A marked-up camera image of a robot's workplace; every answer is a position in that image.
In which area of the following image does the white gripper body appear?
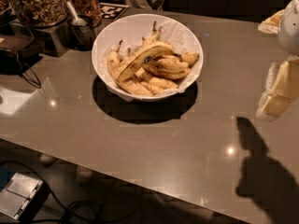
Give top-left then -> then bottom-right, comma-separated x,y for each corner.
278,0 -> 299,55

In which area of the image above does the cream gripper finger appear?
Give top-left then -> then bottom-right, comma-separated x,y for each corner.
258,9 -> 284,34
256,56 -> 299,121

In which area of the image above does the large top banana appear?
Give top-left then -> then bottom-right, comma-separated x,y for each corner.
116,41 -> 174,82

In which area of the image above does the small far-right banana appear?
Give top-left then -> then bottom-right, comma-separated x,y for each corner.
180,51 -> 199,65

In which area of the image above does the right stacked banana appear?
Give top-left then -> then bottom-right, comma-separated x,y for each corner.
143,55 -> 191,80

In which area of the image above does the lower middle banana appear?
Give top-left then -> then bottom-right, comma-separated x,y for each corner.
135,68 -> 178,95

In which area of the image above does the white bowl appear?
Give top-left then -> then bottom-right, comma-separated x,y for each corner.
92,14 -> 204,102

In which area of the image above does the bottom front banana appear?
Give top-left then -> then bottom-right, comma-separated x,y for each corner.
117,78 -> 153,96

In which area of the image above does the left edge banana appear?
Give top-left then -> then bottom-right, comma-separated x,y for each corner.
107,41 -> 122,79

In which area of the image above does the black white marker tag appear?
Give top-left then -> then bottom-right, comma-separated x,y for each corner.
99,3 -> 129,21

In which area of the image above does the glass jar of granola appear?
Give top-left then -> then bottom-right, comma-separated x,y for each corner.
72,0 -> 102,27

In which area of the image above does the dark cup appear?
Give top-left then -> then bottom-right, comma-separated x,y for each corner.
67,16 -> 95,51

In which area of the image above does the white plastic spoon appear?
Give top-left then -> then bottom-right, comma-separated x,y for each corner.
64,0 -> 87,26

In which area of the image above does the metal jar stand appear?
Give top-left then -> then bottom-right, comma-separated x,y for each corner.
31,21 -> 70,57

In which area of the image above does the glass jar of nuts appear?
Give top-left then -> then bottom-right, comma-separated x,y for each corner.
10,0 -> 67,28

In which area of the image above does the grey box on floor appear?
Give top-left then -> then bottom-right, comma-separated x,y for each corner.
0,173 -> 44,222

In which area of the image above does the black floor cable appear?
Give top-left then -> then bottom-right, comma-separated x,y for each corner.
0,160 -> 141,224

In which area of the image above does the black device with cable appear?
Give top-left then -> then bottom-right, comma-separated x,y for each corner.
0,21 -> 42,89

